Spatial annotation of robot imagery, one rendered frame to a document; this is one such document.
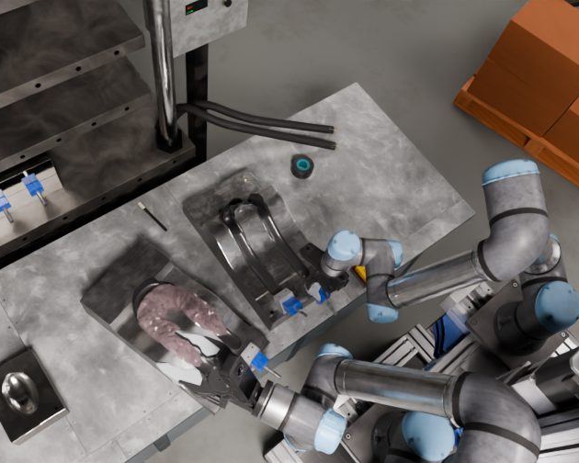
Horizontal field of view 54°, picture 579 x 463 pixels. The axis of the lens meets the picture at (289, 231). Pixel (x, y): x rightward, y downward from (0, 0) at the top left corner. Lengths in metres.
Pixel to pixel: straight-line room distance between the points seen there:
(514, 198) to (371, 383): 0.47
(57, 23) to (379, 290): 1.14
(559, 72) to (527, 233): 2.05
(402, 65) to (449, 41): 0.41
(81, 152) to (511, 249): 1.47
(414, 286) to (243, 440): 1.39
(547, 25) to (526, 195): 2.06
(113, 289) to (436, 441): 0.97
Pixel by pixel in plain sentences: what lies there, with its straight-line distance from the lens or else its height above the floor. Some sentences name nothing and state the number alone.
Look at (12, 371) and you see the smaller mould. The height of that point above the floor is 0.87.
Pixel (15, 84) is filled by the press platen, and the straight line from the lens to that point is 1.68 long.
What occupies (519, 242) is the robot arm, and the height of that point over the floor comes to 1.58.
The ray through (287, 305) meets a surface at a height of 0.94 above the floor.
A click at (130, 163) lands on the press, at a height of 0.79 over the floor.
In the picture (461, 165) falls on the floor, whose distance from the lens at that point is 3.34.
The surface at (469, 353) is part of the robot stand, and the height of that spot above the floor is 0.95.
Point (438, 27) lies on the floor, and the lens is 3.97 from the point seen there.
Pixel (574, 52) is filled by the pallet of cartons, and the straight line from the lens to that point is 3.20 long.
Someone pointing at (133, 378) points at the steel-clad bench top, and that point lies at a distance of 1.79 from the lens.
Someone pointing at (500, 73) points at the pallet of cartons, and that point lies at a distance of 3.34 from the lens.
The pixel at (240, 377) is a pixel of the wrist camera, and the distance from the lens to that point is 1.04.
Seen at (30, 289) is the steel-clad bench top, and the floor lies 0.80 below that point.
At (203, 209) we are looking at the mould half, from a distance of 1.90.
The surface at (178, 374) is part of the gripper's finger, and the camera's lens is 1.10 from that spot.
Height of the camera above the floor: 2.54
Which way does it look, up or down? 63 degrees down
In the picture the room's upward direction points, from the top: 18 degrees clockwise
